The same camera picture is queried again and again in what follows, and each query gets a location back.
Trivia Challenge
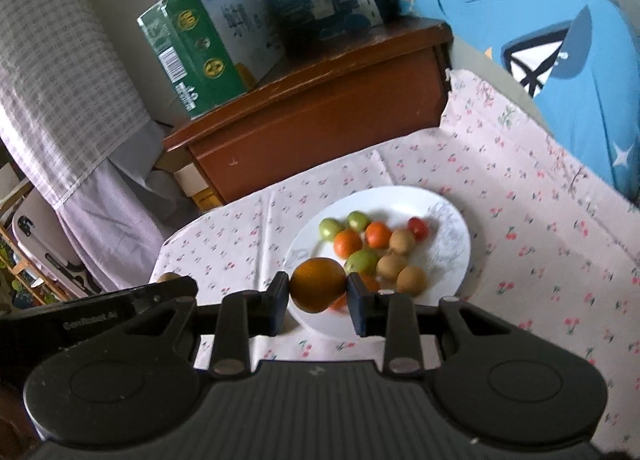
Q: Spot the green cardboard box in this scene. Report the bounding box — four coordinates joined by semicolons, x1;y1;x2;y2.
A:
137;0;287;121

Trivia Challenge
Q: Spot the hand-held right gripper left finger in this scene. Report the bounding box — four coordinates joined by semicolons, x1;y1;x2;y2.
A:
117;271;292;380

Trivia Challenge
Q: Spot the spotted green jujube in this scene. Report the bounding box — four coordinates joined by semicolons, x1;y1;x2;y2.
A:
344;248;381;276

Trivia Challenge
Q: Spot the lavender cloth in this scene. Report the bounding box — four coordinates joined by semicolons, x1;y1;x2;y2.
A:
57;120;173;293

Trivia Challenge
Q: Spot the grey checked cloth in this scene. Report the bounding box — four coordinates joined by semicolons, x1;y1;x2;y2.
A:
0;0;153;208

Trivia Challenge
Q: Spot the grey-green bedding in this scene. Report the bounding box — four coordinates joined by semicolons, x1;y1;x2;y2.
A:
447;33;551;133

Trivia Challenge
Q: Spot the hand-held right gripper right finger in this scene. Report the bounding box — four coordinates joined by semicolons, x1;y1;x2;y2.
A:
346;271;523;378

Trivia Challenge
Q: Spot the white and yellow cardboard box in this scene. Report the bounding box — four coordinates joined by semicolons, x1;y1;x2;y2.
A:
172;163;223;213

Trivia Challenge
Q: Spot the white plastic chair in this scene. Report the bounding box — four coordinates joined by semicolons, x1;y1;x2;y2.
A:
11;187;103;298

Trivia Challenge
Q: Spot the cherry print tablecloth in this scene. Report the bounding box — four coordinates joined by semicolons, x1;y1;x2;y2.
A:
150;68;640;460

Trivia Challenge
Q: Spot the wooden rack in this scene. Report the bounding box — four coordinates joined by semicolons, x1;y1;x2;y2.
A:
0;220;68;311

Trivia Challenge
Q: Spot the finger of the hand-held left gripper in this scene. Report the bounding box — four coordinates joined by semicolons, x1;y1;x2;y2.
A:
131;276;199;315

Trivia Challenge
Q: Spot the blue printed pillow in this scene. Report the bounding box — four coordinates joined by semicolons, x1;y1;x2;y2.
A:
399;0;640;201

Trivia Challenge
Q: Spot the white plate with grey print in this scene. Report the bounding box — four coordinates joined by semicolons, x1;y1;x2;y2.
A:
282;185;472;341

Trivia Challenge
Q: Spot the brown wooden cabinet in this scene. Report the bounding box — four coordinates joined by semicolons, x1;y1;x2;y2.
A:
162;18;453;206

